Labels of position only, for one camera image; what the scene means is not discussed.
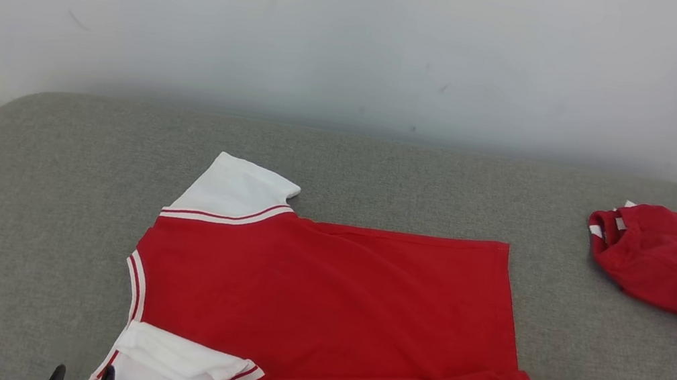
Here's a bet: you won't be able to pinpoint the grey fabric bed surface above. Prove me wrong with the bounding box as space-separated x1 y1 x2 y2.
0 75 677 380

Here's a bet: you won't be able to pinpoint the red and white t-shirt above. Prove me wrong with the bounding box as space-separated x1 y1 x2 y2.
85 136 574 380

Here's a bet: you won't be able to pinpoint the red shorts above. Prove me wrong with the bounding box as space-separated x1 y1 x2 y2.
574 194 677 330

